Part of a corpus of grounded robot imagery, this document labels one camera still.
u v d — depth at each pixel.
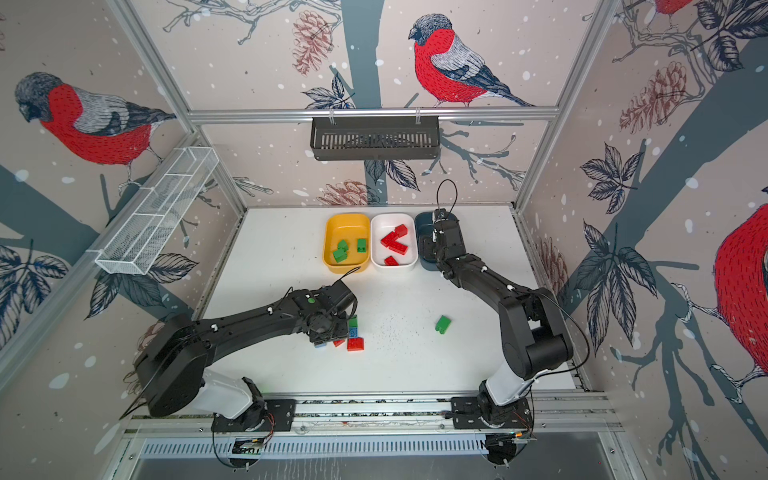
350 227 1.14
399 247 1.07
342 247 1.06
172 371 0.42
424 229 1.12
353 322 0.87
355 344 0.85
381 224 1.11
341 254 1.04
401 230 1.10
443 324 0.87
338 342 0.84
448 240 0.70
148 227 0.75
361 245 1.06
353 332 0.86
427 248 0.84
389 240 1.09
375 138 1.06
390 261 1.02
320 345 0.83
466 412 0.73
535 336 0.46
